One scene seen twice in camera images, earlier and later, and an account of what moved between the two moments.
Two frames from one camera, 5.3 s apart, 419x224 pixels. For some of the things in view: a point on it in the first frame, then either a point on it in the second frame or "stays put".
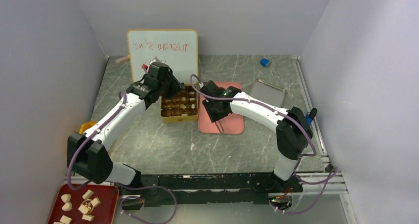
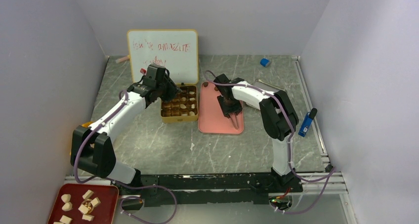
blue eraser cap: x=264 y=62 stays put
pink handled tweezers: x=221 y=127 -> x=233 y=117
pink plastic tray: x=232 y=124 stays put
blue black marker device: x=311 y=115 stays put
